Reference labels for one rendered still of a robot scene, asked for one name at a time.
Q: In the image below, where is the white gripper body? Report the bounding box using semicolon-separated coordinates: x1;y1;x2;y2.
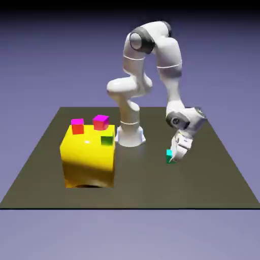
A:
170;135;194;163

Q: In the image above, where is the small teal cube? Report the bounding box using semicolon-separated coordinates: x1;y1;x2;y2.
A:
166;149;177;164

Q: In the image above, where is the small red cube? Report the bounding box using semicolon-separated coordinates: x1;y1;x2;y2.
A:
71;118;85;135
92;114;110;131

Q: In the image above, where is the large yellow box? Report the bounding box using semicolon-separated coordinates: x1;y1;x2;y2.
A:
59;124;116;189

